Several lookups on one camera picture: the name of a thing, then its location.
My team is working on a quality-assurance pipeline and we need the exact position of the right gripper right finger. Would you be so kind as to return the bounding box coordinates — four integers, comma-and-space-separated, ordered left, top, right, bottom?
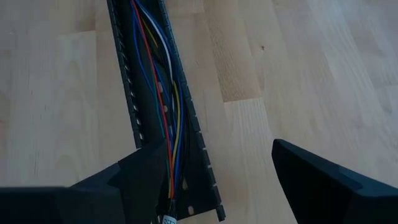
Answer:
272, 139, 398, 224

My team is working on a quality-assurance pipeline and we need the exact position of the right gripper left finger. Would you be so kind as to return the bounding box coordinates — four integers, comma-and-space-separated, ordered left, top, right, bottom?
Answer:
0, 139, 169, 224

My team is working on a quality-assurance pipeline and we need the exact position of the black slotted cable duct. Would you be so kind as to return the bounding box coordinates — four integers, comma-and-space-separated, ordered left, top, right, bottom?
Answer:
106, 0, 227, 224

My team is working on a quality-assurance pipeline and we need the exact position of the multicoloured wire harness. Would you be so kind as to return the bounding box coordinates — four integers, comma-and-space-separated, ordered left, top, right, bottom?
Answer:
130, 0, 187, 224

